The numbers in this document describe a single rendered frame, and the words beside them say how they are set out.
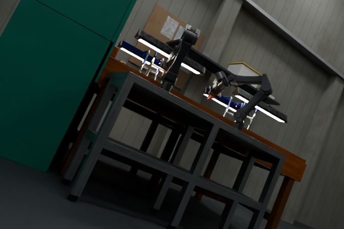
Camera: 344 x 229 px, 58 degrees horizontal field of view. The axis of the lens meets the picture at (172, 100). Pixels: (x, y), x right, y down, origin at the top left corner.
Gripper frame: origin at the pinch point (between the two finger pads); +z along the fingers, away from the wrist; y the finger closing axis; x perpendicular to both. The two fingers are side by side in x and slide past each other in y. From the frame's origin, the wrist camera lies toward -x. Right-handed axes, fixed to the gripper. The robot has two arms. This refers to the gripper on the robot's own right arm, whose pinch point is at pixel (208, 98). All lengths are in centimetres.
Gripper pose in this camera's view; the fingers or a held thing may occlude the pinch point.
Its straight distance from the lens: 235.1
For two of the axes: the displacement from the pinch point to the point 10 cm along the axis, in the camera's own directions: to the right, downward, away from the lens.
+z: -5.6, 5.5, 6.2
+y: -8.3, -4.3, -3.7
